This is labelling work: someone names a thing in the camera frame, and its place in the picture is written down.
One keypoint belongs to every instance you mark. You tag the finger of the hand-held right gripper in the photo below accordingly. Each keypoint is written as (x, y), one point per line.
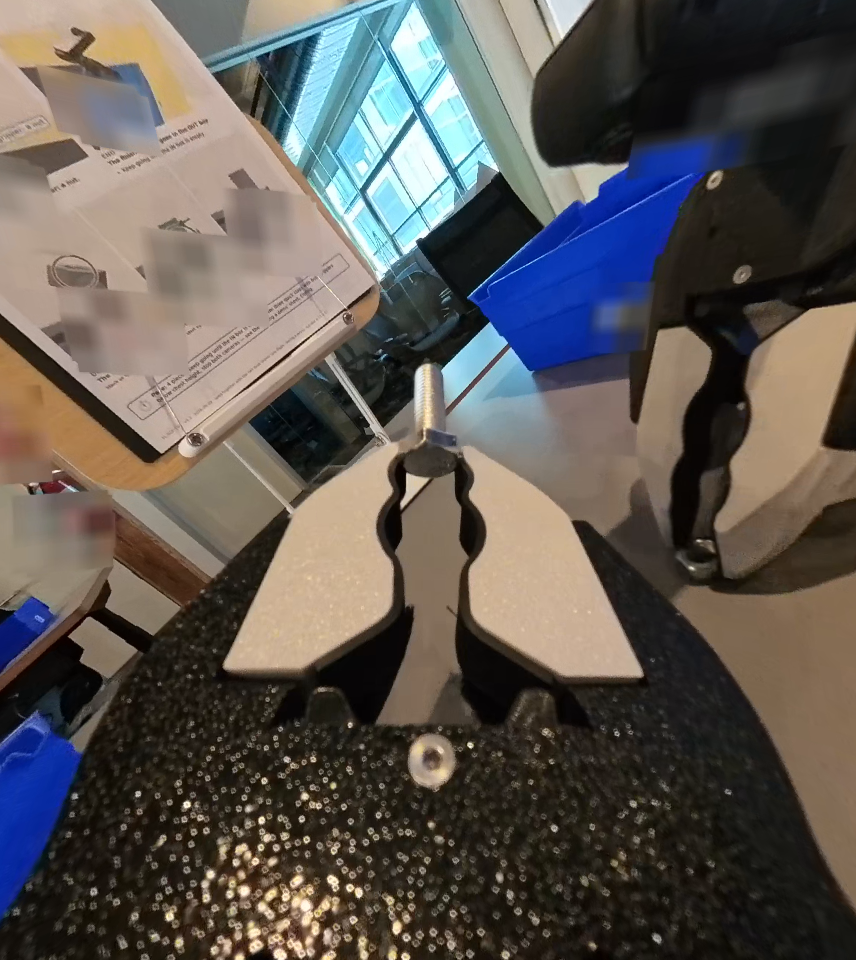
(660, 420)
(795, 412)

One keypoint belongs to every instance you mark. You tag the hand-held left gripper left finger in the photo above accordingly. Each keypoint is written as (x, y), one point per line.
(323, 592)

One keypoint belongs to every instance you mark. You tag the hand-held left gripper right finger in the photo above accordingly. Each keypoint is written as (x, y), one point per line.
(548, 600)

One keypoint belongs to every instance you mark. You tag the steel hex nut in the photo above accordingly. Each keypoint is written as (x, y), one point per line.
(697, 566)

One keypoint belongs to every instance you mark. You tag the steel hex bolt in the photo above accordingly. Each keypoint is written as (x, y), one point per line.
(429, 397)

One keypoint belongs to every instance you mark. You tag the blue plastic bin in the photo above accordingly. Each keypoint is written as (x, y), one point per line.
(8, 645)
(0, 825)
(548, 300)

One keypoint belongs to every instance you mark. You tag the instruction sheet on wooden stand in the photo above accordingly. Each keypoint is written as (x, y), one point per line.
(135, 472)

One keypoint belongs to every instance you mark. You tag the wood-edged desk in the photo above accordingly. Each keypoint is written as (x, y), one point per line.
(75, 607)

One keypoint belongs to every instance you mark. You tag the black office chair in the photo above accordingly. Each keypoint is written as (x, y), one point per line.
(488, 240)

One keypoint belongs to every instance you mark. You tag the printed instruction sheet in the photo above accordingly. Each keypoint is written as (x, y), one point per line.
(263, 345)

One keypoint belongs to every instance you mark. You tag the paned window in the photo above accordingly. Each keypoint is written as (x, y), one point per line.
(398, 150)

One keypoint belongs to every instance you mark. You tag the wooden support post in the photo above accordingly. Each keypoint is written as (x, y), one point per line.
(158, 555)

